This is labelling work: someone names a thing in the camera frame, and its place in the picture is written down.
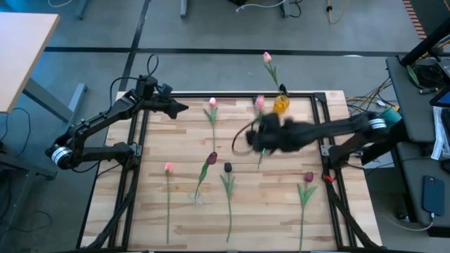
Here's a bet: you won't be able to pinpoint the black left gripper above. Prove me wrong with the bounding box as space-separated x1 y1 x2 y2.
141 95 190 120

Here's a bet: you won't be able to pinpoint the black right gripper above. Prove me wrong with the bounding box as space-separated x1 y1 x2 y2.
258 112 295 154

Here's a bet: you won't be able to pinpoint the dark red artificial tulip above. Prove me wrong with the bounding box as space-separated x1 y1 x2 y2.
193 151 219 203
297 171 319 252

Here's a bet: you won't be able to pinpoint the leafless pink artificial tulip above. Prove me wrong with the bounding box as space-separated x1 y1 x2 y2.
164 162 175 245

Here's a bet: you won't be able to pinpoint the yellow glass vase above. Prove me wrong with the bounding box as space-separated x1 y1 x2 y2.
273 94 291 115

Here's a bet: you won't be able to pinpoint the clear glass vase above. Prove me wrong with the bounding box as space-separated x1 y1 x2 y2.
188 191 205 207

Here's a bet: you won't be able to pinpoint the grey metal table leg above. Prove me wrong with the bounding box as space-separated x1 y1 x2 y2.
22 79 88 159

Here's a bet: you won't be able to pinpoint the teal cup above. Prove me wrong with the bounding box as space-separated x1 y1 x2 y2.
380 107 401 128

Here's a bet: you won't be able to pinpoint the dark grey bench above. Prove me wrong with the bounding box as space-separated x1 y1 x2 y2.
385 56 450 143

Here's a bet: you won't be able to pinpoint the beige wooden table top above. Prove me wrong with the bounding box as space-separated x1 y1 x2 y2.
0 12 61 114

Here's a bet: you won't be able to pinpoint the dark blue smartphone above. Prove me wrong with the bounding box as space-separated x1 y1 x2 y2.
421 175 446 216

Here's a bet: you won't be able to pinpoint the white papers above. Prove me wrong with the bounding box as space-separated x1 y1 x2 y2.
430 105 450 161

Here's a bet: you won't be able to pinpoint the black diagonal beam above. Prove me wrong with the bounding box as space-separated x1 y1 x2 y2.
400 20 450 67

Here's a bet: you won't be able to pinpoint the orange striped strip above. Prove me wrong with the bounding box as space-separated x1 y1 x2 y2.
402 0 428 40

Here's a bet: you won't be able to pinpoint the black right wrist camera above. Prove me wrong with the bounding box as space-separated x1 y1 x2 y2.
245 129 259 148

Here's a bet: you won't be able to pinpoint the black camera cable loop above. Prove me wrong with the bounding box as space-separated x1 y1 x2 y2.
231 119 259 156

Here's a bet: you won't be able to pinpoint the black aluminium table frame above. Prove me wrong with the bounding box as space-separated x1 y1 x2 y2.
75 84 384 252

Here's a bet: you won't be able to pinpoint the bundle of floor cables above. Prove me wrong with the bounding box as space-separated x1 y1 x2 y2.
346 77 398 117

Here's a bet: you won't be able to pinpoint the white floor cable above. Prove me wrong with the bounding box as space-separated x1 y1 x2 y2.
235 0 288 13

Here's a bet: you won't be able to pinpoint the yellow floor cable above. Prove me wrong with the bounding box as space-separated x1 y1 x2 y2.
325 0 349 25

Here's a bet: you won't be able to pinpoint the black floor cable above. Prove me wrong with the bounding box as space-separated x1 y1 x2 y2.
0 107 32 159

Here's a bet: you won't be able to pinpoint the white charging cable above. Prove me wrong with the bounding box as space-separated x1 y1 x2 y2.
385 212 436 233

